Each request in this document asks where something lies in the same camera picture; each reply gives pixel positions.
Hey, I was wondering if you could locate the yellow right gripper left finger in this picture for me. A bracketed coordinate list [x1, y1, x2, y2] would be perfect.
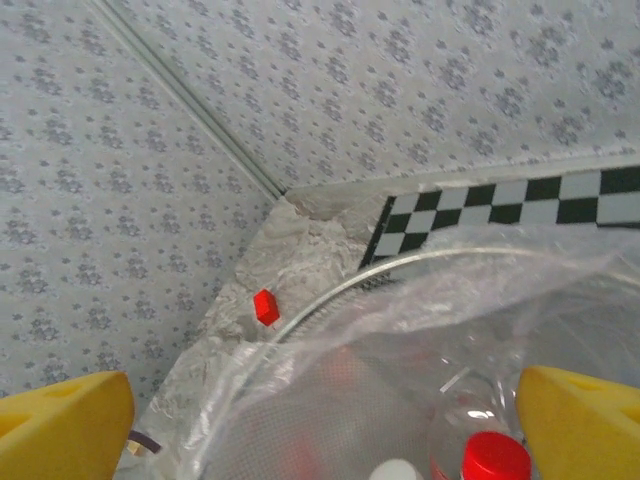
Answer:
[0, 371, 136, 480]

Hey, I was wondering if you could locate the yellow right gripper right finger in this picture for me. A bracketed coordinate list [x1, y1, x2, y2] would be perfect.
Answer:
[516, 364, 640, 480]

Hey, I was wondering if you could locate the clear red-capped plastic bottle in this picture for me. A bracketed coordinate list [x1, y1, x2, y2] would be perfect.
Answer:
[428, 394, 534, 480]

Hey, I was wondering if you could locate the white-capped blue-label plastic bottle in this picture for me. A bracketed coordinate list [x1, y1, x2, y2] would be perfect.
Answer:
[369, 458, 419, 480]

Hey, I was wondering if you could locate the clear plastic bag bin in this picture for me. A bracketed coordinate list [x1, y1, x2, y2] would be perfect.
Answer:
[149, 222, 640, 480]

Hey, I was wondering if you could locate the grey metal mesh bin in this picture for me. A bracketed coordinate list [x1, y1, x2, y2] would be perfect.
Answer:
[189, 247, 640, 480]

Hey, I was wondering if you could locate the black and white checkerboard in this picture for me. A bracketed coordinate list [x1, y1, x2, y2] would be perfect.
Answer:
[358, 164, 640, 271]

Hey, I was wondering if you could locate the small red block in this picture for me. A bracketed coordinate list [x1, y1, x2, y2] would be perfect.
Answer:
[253, 288, 281, 327]

